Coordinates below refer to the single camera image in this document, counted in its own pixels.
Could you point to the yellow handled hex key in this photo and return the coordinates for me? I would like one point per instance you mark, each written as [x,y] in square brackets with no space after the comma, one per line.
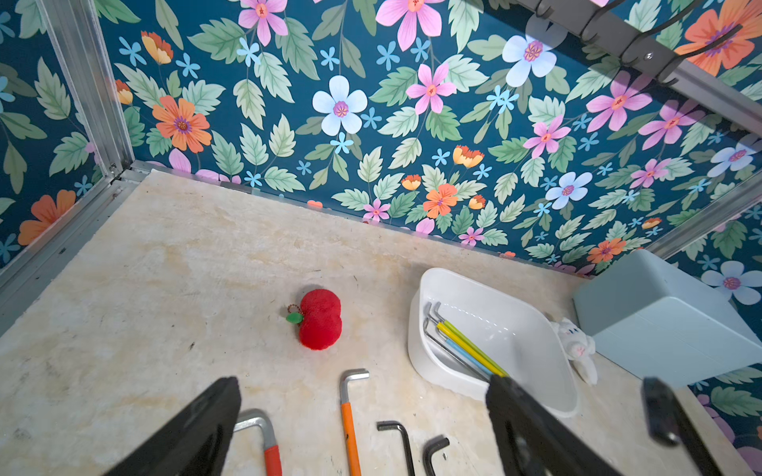
[461,347]

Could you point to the thin black hex key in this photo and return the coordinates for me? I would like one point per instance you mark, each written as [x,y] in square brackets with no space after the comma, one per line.
[385,426]

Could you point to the black hook rail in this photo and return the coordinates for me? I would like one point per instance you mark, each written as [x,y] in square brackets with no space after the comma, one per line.
[596,23]

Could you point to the red plush apple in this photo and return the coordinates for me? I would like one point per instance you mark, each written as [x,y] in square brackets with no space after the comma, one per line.
[318,317]

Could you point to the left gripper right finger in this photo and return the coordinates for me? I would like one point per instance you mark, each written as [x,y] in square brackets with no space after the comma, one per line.
[531,441]

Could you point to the white storage box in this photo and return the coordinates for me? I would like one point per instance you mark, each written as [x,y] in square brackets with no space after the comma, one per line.
[514,334]

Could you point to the light blue box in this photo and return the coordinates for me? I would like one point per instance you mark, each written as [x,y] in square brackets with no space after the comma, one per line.
[654,320]

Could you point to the red handled hex key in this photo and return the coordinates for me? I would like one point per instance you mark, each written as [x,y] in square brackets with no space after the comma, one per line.
[256,418]

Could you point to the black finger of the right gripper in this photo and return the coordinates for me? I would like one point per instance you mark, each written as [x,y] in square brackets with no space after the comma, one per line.
[669,424]

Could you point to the medium black hex key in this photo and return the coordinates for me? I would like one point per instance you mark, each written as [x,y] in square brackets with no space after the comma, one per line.
[433,446]

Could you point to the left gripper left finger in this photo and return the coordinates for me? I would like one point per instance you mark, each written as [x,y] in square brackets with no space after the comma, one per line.
[195,441]

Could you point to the blue handled hex key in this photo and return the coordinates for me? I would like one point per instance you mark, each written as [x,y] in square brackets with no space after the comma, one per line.
[465,355]

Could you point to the orange handled hex key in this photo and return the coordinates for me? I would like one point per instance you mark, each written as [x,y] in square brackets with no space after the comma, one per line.
[347,416]

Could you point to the green handled hex key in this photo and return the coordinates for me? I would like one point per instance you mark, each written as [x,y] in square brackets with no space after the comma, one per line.
[448,329]

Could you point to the white plush bunny toy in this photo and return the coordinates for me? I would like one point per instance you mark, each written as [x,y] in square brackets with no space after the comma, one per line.
[579,349]

